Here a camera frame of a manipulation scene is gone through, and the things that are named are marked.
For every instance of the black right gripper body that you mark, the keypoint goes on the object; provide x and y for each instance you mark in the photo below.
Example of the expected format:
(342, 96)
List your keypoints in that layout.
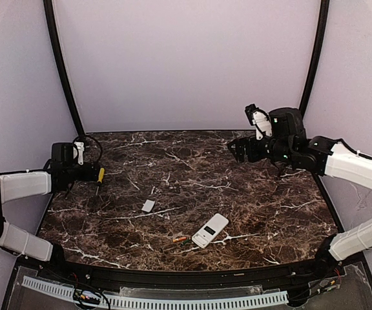
(248, 148)

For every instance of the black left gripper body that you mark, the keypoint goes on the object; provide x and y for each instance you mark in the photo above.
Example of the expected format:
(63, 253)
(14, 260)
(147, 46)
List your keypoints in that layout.
(89, 174)

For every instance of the yellow handled screwdriver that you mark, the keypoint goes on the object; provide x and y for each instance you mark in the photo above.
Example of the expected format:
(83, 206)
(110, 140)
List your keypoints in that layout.
(100, 179)

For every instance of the grey battery cover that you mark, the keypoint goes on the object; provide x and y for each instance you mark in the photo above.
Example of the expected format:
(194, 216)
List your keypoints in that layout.
(148, 206)

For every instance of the white remote control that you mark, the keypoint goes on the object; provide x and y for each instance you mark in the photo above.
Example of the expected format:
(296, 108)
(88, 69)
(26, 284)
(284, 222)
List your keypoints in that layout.
(207, 233)

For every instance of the orange AA battery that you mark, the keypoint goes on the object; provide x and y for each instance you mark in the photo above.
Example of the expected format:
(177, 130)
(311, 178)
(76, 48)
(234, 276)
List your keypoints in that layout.
(179, 239)

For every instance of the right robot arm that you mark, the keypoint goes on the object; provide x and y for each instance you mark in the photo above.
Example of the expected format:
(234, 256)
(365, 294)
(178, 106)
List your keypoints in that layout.
(280, 136)

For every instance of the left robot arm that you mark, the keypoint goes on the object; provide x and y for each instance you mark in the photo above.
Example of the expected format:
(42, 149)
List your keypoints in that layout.
(65, 167)

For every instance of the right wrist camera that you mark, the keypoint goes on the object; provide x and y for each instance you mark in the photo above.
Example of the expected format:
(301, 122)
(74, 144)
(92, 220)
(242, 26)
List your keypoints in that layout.
(259, 119)

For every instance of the black front table rail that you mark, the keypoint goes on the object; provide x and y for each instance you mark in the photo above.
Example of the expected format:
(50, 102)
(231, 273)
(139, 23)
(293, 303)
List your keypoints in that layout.
(287, 276)

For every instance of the black frame post right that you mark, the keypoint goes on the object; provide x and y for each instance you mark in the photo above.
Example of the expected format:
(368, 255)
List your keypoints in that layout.
(315, 55)

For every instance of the black frame post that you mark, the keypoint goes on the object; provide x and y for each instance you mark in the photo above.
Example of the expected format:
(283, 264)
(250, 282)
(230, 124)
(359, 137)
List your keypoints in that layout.
(60, 65)
(315, 55)

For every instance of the white slotted cable duct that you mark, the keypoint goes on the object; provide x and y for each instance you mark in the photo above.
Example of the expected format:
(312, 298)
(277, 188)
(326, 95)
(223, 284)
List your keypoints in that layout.
(142, 298)

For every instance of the black frame post left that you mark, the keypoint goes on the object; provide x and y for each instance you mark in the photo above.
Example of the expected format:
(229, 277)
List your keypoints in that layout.
(60, 65)

